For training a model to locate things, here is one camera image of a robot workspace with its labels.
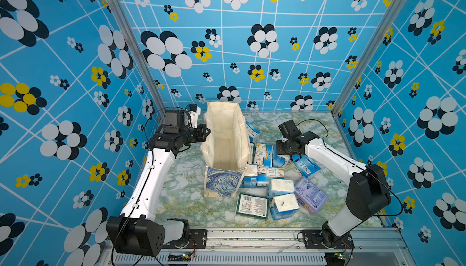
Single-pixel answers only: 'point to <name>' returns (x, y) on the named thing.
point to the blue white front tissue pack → (250, 177)
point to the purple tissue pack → (309, 195)
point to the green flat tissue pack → (252, 205)
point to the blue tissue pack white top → (283, 206)
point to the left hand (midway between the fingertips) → (211, 128)
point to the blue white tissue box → (253, 132)
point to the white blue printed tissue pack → (263, 155)
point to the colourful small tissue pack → (271, 172)
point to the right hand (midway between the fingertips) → (282, 147)
